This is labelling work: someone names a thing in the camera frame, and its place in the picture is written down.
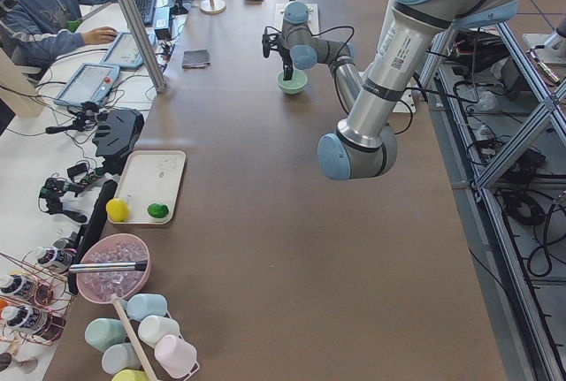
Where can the light green ceramic bowl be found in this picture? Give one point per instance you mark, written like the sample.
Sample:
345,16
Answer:
295,85

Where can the steel tongs on bowl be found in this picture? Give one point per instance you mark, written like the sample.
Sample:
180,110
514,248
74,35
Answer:
108,267

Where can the pink bowl of ice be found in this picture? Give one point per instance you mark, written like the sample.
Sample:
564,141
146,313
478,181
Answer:
98,287

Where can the bamboo cutting board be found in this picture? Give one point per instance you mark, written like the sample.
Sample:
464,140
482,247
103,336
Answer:
313,21

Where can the folded grey cloth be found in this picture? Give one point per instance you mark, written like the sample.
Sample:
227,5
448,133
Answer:
195,59

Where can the black keyboard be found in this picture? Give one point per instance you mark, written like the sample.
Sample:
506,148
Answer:
146,9

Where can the far teach pendant tablet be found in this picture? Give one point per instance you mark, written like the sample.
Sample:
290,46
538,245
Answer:
123,52

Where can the teach pendant tablet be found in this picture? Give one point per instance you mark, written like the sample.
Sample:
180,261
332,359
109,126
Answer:
91,83
123,52

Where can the cream rabbit tray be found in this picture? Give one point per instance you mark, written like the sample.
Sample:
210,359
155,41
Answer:
150,176

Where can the green lime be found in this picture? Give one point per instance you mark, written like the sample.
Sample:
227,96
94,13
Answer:
158,210

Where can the near teach pendant tablet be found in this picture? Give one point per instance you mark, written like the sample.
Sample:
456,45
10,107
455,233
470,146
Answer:
91,83

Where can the yellow lemon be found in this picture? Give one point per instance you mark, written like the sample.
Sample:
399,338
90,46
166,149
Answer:
117,210

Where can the black flat bar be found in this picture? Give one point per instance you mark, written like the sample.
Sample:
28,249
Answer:
91,233

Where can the seated person in hoodie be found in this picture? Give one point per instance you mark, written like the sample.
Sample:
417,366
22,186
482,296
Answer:
35,32

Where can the wooden cup rack pole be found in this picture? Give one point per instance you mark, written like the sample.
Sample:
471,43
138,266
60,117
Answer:
146,365

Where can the white plastic cup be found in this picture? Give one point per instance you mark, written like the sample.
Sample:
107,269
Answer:
152,328

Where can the pink plastic cup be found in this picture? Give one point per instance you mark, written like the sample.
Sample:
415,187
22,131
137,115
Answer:
176,356

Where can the green plastic cup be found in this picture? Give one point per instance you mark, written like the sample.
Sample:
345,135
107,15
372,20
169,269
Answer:
102,333

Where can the pale blue plastic cup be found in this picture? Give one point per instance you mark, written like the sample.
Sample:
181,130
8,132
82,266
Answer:
120,357

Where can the yellow plastic cup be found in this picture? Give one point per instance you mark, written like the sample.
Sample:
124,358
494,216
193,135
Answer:
130,375

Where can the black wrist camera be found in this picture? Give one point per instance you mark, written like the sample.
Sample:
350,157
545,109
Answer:
270,42

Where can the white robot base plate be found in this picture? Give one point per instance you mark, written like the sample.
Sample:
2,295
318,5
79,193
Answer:
406,104

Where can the aluminium frame post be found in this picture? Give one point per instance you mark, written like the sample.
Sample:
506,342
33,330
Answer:
138,31

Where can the copper wire bottle rack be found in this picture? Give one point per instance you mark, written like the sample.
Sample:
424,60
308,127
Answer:
41,299

